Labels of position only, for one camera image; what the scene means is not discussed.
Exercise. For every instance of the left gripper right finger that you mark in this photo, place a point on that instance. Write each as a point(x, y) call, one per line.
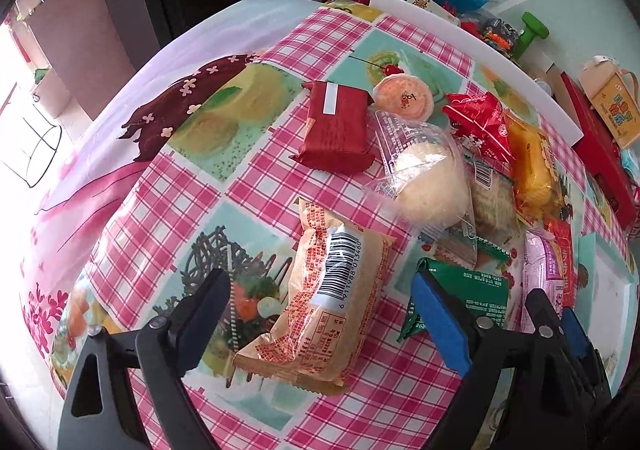
point(478, 350)

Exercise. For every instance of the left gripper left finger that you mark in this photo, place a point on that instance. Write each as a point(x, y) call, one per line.
point(100, 411)

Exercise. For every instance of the green snack packet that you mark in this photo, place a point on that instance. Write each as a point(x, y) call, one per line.
point(482, 293)

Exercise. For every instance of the pink purple snack packet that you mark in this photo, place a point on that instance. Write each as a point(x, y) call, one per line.
point(541, 270)

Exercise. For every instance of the round biscuit clear packet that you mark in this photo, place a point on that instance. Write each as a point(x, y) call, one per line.
point(493, 202)

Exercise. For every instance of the red gold packet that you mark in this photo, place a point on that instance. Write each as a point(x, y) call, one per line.
point(562, 234)

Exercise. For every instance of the orange barcode bread packet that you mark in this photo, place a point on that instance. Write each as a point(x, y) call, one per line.
point(333, 290)

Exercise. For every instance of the yellow cake snack packet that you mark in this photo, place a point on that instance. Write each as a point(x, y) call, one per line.
point(537, 188)

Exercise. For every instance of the clear bag round bun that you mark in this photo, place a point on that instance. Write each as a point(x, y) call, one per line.
point(425, 184)

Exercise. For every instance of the shiny red crinkled packet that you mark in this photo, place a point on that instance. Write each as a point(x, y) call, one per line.
point(478, 122)

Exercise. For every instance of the dark red block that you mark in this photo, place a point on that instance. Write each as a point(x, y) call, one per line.
point(335, 133)

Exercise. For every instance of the orange lid jelly cup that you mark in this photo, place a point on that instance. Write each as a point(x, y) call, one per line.
point(404, 95)

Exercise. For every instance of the large red gift box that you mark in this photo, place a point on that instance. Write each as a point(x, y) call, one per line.
point(601, 156)

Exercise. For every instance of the checkered picture tablecloth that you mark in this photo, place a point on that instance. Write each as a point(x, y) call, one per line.
point(191, 164)

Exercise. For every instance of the yellow wooden sign box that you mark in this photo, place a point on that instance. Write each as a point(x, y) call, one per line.
point(613, 92)

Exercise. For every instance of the toy pile in box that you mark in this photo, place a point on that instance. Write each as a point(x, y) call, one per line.
point(497, 33)

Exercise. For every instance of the green dumbbell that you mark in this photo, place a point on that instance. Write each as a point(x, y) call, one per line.
point(533, 28)

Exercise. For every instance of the yellow card game box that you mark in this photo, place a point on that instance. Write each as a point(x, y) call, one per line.
point(434, 8)

